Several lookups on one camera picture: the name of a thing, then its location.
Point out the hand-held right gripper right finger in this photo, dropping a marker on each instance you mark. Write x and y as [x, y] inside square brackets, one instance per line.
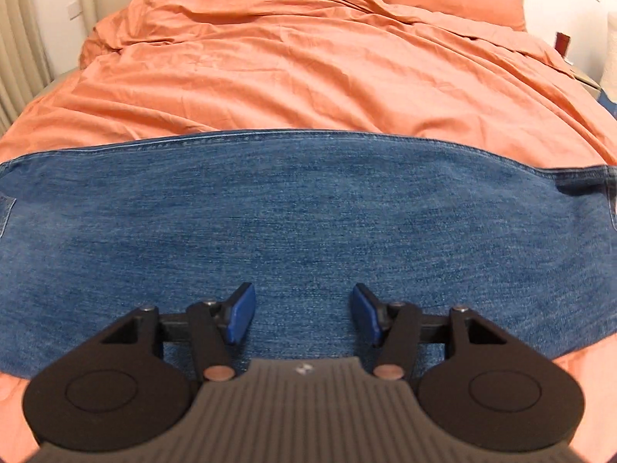
[364, 311]

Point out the orange duvet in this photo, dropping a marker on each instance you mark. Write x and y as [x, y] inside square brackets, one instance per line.
[299, 67]

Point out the beige pleated curtain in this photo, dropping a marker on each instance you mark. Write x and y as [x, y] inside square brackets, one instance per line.
[21, 48]

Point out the white wall socket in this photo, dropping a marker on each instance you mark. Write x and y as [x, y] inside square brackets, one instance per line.
[72, 10]

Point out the dark red box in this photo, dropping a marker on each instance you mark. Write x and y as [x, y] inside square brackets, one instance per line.
[562, 42]

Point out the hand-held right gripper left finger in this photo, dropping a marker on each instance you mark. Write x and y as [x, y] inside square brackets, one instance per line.
[241, 313]

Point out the blue denim pants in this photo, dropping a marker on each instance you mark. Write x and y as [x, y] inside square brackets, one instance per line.
[308, 222]

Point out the light wooden nightstand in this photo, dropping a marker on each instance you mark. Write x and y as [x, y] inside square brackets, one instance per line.
[584, 76]

